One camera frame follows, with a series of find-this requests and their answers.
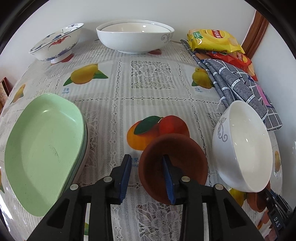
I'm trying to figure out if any small brown bowl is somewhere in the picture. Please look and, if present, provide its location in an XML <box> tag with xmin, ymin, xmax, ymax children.
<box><xmin>138</xmin><ymin>133</ymin><xmax>208</xmax><ymax>205</ymax></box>
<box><xmin>246</xmin><ymin>181</ymin><xmax>271</xmax><ymax>212</ymax></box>

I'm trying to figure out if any blue patterned white bowl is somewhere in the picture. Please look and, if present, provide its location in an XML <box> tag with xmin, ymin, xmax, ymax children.
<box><xmin>29</xmin><ymin>23</ymin><xmax>85</xmax><ymax>64</ymax></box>

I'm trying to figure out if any white bowl with grey swirl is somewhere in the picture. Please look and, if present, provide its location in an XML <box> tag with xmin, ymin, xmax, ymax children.
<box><xmin>212</xmin><ymin>100</ymin><xmax>273</xmax><ymax>193</ymax></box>

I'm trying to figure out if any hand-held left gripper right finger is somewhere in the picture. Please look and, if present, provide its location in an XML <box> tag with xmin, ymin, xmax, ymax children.
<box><xmin>162</xmin><ymin>155</ymin><xmax>265</xmax><ymax>241</ymax></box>

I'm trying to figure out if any grey checked cloth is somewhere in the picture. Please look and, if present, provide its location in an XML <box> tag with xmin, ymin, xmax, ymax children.
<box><xmin>180</xmin><ymin>39</ymin><xmax>283</xmax><ymax>131</ymax></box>

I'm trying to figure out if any red chip bag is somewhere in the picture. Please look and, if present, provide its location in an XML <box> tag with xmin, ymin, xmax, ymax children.
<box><xmin>205</xmin><ymin>51</ymin><xmax>258</xmax><ymax>81</ymax></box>

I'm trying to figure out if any brown picture frame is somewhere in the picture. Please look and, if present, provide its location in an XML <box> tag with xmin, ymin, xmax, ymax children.
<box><xmin>0</xmin><ymin>77</ymin><xmax>11</xmax><ymax>109</ymax></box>

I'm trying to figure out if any green plate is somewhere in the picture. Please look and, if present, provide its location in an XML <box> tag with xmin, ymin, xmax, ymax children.
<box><xmin>4</xmin><ymin>93</ymin><xmax>87</xmax><ymax>217</ymax></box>

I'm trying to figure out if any yellow chip bag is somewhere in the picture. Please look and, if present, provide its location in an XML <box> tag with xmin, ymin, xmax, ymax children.
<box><xmin>187</xmin><ymin>29</ymin><xmax>245</xmax><ymax>54</ymax></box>

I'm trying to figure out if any brown wooden door frame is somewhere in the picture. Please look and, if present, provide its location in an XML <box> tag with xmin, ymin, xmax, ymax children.
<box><xmin>240</xmin><ymin>16</ymin><xmax>269</xmax><ymax>61</ymax></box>

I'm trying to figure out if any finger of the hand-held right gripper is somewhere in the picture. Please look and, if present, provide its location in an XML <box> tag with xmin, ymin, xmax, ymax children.
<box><xmin>264</xmin><ymin>187</ymin><xmax>294</xmax><ymax>231</ymax></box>

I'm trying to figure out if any fruit print tablecloth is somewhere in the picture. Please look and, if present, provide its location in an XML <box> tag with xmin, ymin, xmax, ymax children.
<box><xmin>0</xmin><ymin>39</ymin><xmax>289</xmax><ymax>241</ymax></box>

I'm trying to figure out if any large white bowl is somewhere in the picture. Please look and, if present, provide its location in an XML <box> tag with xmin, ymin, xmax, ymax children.
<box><xmin>96</xmin><ymin>20</ymin><xmax>174</xmax><ymax>54</ymax></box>

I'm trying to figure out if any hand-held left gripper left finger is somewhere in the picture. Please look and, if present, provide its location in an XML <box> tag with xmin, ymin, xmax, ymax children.
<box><xmin>26</xmin><ymin>154</ymin><xmax>132</xmax><ymax>241</ymax></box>

